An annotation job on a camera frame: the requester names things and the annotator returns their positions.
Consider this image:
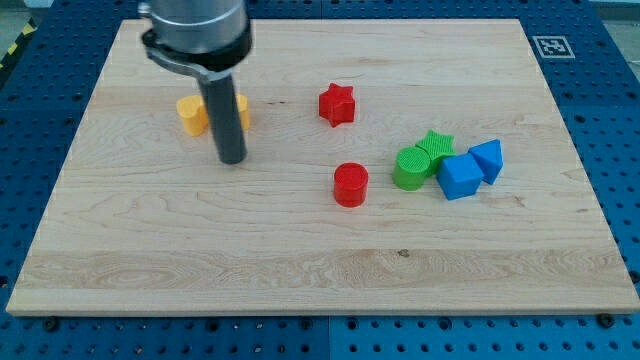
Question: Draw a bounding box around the green cylinder block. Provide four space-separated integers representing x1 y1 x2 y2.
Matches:
392 147 431 191

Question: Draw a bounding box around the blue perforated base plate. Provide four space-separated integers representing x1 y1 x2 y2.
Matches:
1 0 639 359

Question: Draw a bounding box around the blue triangular block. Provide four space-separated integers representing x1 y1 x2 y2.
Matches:
468 139 504 185

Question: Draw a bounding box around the yellow pentagon block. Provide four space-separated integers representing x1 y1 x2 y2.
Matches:
236 93 251 131

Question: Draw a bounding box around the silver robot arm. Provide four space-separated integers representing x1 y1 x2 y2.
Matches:
138 0 253 164

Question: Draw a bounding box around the white fiducial marker tag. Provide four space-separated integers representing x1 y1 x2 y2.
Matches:
533 35 575 59

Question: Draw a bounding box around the wooden board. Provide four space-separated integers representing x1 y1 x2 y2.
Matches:
7 19 639 317

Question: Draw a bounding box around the blue cube block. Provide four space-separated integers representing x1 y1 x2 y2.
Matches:
437 154 484 200

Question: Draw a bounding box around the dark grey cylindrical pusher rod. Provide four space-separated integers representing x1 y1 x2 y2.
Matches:
198 75 247 165

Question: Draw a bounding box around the red cylinder block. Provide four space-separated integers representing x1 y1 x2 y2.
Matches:
333 162 369 207

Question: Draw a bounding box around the red star block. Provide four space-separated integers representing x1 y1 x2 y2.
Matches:
318 83 356 128

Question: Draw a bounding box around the green star block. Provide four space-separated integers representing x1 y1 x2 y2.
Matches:
416 129 456 176

